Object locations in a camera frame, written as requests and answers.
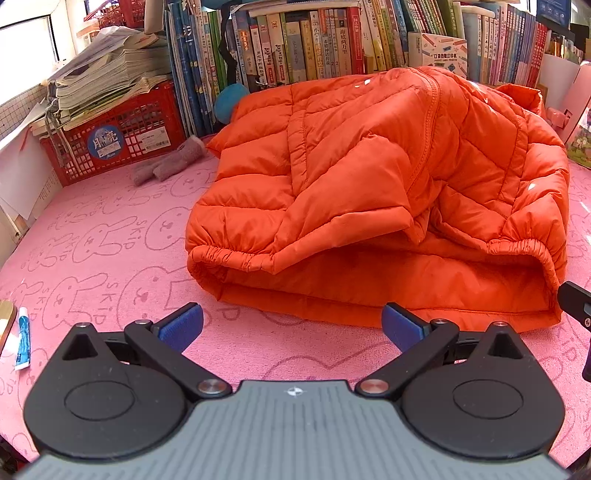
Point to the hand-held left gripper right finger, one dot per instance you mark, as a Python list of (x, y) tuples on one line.
[(401, 323)]

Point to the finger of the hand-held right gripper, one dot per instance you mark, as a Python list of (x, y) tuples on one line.
[(575, 302)]

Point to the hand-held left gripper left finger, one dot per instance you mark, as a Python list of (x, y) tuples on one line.
[(182, 325)]

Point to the orange puffer jacket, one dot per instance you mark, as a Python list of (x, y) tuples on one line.
[(351, 161)]

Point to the pink bunny print blanket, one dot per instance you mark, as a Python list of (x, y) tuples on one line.
[(115, 258)]

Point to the mauve fuzzy sock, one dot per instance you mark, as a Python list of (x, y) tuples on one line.
[(180, 159), (145, 173)]

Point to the blue and white tube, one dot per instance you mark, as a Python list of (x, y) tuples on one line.
[(22, 339)]

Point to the light wooden object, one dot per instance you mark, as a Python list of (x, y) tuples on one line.
[(5, 323)]

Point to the red plastic crate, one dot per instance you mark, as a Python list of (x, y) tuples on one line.
[(138, 120)]

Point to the white cardboard sheet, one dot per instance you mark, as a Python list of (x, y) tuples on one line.
[(556, 83)]

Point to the blue ball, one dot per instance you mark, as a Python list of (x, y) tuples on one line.
[(228, 104)]

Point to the row of tall blue books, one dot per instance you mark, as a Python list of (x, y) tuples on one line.
[(189, 69)]

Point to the row of pink spine books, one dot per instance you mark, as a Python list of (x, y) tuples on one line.
[(512, 46)]

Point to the stack of magazines and papers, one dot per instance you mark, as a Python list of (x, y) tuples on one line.
[(106, 69)]

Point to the white printed box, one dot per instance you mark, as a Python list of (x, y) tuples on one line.
[(438, 55)]

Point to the dark blue box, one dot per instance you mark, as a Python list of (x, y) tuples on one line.
[(554, 8)]

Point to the row of colourful children's books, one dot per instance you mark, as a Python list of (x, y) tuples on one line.
[(300, 46)]

